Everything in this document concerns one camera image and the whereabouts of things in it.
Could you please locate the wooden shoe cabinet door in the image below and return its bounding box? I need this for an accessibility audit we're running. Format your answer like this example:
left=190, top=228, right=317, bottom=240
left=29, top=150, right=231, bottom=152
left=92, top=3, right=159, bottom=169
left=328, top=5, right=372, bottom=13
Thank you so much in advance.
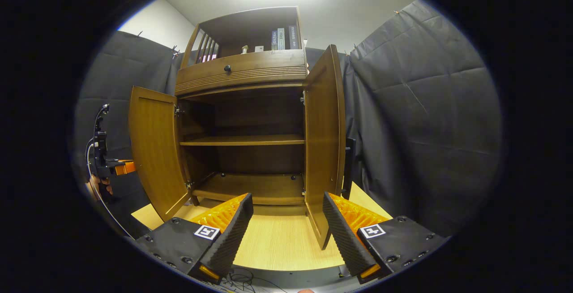
left=304, top=44, right=346, bottom=251
left=129, top=86, right=191, bottom=222

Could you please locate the wooden drawer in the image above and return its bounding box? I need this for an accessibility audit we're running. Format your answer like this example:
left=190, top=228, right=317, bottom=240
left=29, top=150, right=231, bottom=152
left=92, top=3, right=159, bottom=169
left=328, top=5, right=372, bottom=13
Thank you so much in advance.
left=175, top=50, right=307, bottom=96

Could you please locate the black backdrop cloth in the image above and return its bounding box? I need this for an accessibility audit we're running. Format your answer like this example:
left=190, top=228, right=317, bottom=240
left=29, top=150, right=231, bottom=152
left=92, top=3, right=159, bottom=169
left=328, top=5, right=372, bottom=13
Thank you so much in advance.
left=74, top=0, right=502, bottom=240

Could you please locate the wooden double-door shoe cabinet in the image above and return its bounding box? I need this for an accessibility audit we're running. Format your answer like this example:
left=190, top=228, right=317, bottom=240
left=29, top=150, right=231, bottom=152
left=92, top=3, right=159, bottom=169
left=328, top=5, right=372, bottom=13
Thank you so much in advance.
left=129, top=6, right=356, bottom=251

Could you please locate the black door handle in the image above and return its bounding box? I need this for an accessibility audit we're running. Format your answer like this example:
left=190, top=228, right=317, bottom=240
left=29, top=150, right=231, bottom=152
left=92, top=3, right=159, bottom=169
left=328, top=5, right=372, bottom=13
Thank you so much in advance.
left=342, top=138, right=356, bottom=200

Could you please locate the wooden inner shelf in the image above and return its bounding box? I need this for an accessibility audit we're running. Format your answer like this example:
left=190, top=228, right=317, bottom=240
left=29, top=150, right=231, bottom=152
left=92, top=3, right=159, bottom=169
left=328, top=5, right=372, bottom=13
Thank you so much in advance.
left=180, top=134, right=305, bottom=147

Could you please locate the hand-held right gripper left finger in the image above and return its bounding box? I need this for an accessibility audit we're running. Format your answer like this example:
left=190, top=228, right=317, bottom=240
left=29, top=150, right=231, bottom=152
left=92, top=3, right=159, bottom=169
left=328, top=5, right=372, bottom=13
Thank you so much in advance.
left=134, top=193, right=254, bottom=284

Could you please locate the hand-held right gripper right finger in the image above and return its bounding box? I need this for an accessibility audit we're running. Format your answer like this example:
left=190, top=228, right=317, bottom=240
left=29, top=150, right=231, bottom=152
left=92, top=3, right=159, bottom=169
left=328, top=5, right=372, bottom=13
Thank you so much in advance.
left=322, top=191, right=448, bottom=284

